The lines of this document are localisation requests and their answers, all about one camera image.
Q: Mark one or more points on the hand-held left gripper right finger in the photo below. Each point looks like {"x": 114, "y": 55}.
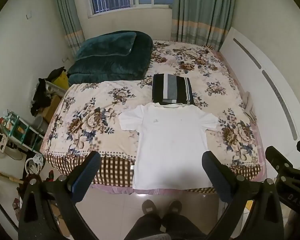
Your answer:
{"x": 216, "y": 177}

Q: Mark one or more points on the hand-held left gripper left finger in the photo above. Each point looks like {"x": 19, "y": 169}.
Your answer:
{"x": 86, "y": 177}

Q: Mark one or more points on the white t-shirt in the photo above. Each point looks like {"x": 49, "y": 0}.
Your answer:
{"x": 170, "y": 142}

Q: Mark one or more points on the person's right shoe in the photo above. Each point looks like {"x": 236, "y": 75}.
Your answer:
{"x": 175, "y": 207}

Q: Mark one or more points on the person's shoe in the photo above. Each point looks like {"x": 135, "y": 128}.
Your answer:
{"x": 149, "y": 207}
{"x": 175, "y": 207}

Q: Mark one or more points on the floral bed sheet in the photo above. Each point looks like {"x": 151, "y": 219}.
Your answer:
{"x": 90, "y": 120}

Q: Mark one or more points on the beige cloth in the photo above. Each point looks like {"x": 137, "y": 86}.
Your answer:
{"x": 248, "y": 107}

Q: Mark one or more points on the white headboard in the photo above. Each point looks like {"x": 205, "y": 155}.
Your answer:
{"x": 270, "y": 92}

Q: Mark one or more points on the person's left shoe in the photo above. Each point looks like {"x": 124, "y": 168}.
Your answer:
{"x": 149, "y": 207}

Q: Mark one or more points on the person's dark trousers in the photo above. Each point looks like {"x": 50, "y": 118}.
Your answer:
{"x": 162, "y": 226}

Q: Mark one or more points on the grey plastic bucket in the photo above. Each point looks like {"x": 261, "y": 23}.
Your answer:
{"x": 37, "y": 122}

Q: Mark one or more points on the cardboard box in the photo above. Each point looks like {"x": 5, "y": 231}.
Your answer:
{"x": 51, "y": 107}

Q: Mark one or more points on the teal storage rack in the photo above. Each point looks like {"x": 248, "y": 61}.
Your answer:
{"x": 20, "y": 130}

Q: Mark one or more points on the large black garment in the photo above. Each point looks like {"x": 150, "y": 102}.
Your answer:
{"x": 41, "y": 97}

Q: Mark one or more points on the white fan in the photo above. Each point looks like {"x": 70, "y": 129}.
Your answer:
{"x": 0, "y": 142}

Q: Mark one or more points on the black grey striped folded garment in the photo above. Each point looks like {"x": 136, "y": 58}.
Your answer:
{"x": 172, "y": 90}

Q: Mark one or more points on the small black garment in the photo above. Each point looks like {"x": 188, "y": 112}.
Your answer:
{"x": 56, "y": 72}

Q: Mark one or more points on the dark green quilt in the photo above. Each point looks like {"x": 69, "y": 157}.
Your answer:
{"x": 110, "y": 67}

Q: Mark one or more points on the dark green pillow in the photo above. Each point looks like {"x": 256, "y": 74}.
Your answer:
{"x": 105, "y": 45}

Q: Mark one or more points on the narrow green curtain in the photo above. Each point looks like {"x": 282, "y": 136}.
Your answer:
{"x": 67, "y": 12}

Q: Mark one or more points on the wide green curtain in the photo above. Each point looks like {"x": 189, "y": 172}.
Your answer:
{"x": 202, "y": 10}

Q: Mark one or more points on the white plastic frame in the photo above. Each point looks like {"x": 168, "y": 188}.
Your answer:
{"x": 52, "y": 87}

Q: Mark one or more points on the wall socket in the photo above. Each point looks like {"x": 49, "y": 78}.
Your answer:
{"x": 65, "y": 59}

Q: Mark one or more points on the wall switch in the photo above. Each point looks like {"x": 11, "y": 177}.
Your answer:
{"x": 28, "y": 16}

